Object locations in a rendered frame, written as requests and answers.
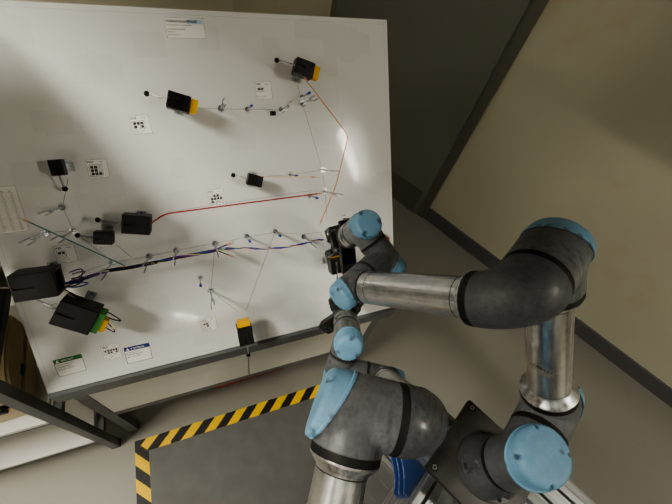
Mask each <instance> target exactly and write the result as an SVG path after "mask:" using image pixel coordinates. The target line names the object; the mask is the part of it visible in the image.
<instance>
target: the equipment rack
mask: <svg viewBox="0 0 672 504"><path fill-rule="evenodd" d="M0 287H9V285H8V283H7V280H6V277H5V274H4V272H3V269H2V266H1V268H0ZM11 296H12V294H11V291H10V289H0V365H1V359H2V353H3V346H4V340H5V334H6V328H7V321H8V315H11V316H13V317H15V318H16V319H17V320H18V321H20V322H21V323H22V321H21V319H20V316H19V313H18V310H17V308H16V305H14V306H10V303H11ZM0 404H3V405H5V406H8V407H10V408H13V409H15V410H18V411H20V412H23V413H25V414H26V415H22V416H19V417H16V418H13V419H10V420H6V421H3V422H0V471H3V470H6V469H10V468H13V467H16V466H20V465H23V464H26V463H30V462H33V461H36V460H40V459H43V458H46V457H50V456H53V455H56V454H60V453H63V452H66V451H70V450H73V449H76V448H80V447H83V446H86V445H90V444H93V443H96V442H97V443H99V444H102V445H104V446H107V447H109V448H111V449H115V448H118V447H121V438H117V437H115V436H113V435H111V434H109V433H107V432H106V417H104V416H102V415H101V414H99V413H97V427H95V418H96V412H95V411H94V410H92V409H90V408H89V407H87V406H85V405H84V404H82V403H80V402H79V401H77V400H75V399H71V400H67V401H63V402H59V403H58V402H56V401H54V400H52V399H50V398H49V394H48V393H47V390H46V388H45V385H44V382H43V379H42V377H41V374H40V371H39V368H38V366H37V363H36V383H35V396H33V395H31V394H29V393H27V392H25V391H23V390H21V389H19V388H17V387H15V386H13V385H11V384H9V383H7V382H5V381H3V380H1V379H0Z"/></svg>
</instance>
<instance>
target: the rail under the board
mask: <svg viewBox="0 0 672 504"><path fill-rule="evenodd" d="M395 310H396V309H395V308H387V309H383V310H380V311H376V312H372V313H368V314H364V315H360V316H358V317H359V323H360V324H363V323H366V322H370V321H374V320H378V319H382V318H386V317H389V316H391V315H392V314H393V313H394V311H395ZM324 333H325V332H324V331H323V330H321V329H320V328H319V326H316V327H312V328H308V329H304V330H300V331H296V332H292V333H288V334H284V335H280V336H276V337H272V338H268V339H264V340H260V341H256V342H254V344H250V345H248V349H249V353H251V352H255V351H259V350H263V349H266V348H270V347H274V346H278V345H282V344H286V343H290V342H293V341H297V340H301V339H305V338H309V337H313V336H316V335H320V334H324ZM243 354H247V346H242V347H240V346H236V347H232V348H228V349H224V350H220V351H216V352H212V353H208V354H205V355H201V356H197V357H193V358H189V359H185V360H181V361H177V362H173V363H169V364H165V365H161V366H157V367H153V368H149V369H145V370H141V371H137V372H133V373H129V374H125V375H121V376H117V377H113V378H109V379H105V380H101V381H97V382H93V383H89V384H85V385H81V386H77V387H73V388H69V389H65V390H61V391H57V392H53V393H49V398H50V399H52V400H54V401H56V402H58V403H59V402H63V401H67V400H71V399H74V398H78V397H82V396H86V395H90V394H94V393H97V392H101V391H105V390H109V389H113V388H117V387H120V386H124V385H128V384H132V383H136V382H140V381H144V380H147V379H151V378H155V377H159V376H163V375H167V374H170V373H174V372H178V371H182V370H186V369H190V368H193V367H197V366H201V365H205V364H209V363H213V362H217V361H220V360H224V359H228V358H232V357H236V356H240V355H243Z"/></svg>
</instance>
